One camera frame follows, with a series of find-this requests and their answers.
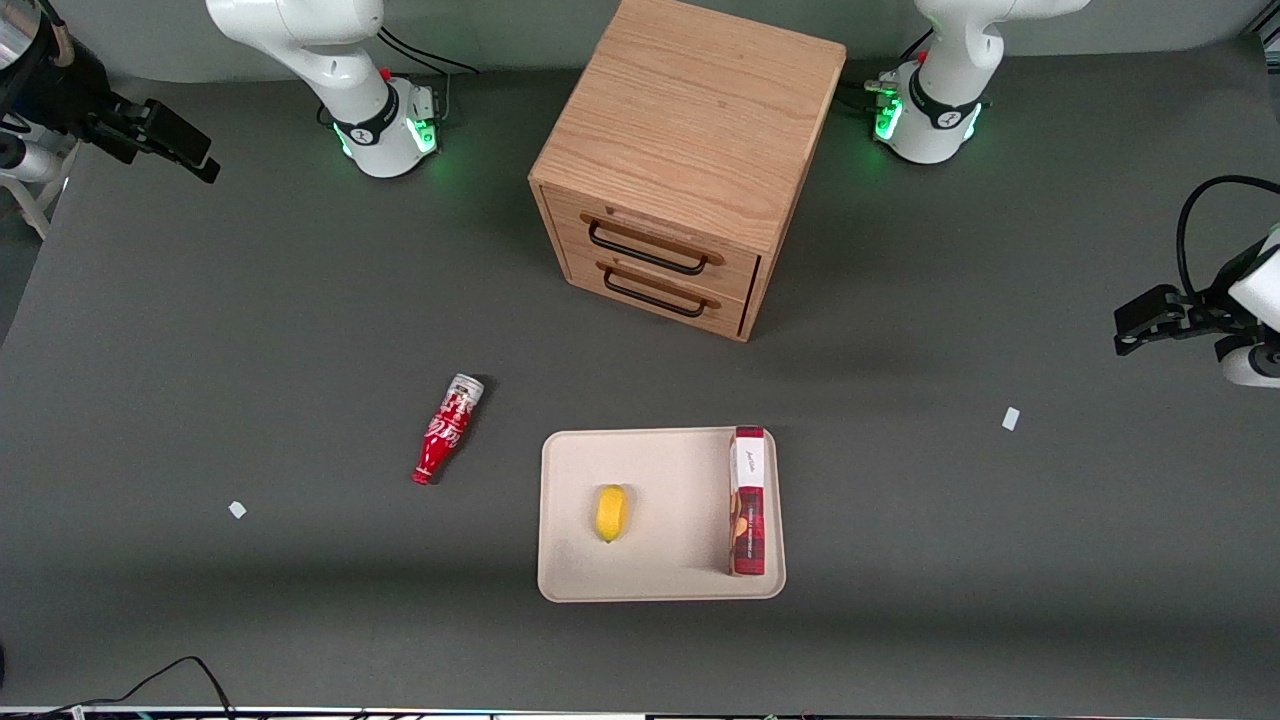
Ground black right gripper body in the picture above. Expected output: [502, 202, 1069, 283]
[3, 35, 153, 164]

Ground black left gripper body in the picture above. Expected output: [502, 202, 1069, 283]
[1184, 240, 1264, 337]

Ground red coke bottle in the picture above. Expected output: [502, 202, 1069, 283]
[411, 373, 487, 487]

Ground beige plastic tray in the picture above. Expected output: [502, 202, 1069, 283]
[537, 427, 787, 604]

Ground grey white chair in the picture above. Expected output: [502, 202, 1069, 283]
[0, 130, 79, 242]

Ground wooden drawer front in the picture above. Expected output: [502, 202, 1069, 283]
[563, 245, 753, 338]
[545, 185, 763, 303]

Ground red white cookie box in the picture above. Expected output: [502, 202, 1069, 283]
[727, 425, 770, 578]

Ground wooden two-drawer cabinet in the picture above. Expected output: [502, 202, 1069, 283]
[528, 0, 849, 343]

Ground yellow lemon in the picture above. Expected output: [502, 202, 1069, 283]
[596, 484, 628, 543]

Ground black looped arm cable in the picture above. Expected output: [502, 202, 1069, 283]
[1176, 175, 1280, 299]

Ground black base cables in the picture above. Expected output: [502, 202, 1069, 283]
[838, 30, 936, 113]
[377, 25, 482, 77]

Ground black metal drawer handle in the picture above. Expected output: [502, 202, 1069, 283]
[587, 219, 712, 277]
[602, 266, 707, 320]

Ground black cable on table edge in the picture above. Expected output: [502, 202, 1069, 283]
[0, 655, 237, 720]

